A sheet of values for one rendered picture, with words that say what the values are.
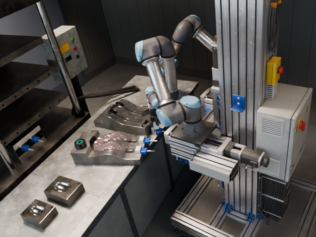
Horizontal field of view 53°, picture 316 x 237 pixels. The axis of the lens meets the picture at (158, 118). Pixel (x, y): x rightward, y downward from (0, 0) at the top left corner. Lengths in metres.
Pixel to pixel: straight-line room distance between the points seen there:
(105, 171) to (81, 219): 0.40
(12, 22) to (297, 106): 3.54
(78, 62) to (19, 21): 1.66
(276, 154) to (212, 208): 0.87
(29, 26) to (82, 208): 3.03
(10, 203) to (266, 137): 1.66
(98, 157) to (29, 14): 2.75
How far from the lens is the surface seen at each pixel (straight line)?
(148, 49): 1.91
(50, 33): 2.61
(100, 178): 2.21
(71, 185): 2.14
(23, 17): 4.55
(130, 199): 2.39
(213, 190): 2.77
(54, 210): 2.09
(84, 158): 2.32
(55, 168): 2.44
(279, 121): 1.83
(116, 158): 2.22
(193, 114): 1.90
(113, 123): 2.54
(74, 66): 2.98
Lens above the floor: 2.28
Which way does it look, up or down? 35 degrees down
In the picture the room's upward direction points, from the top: 11 degrees counter-clockwise
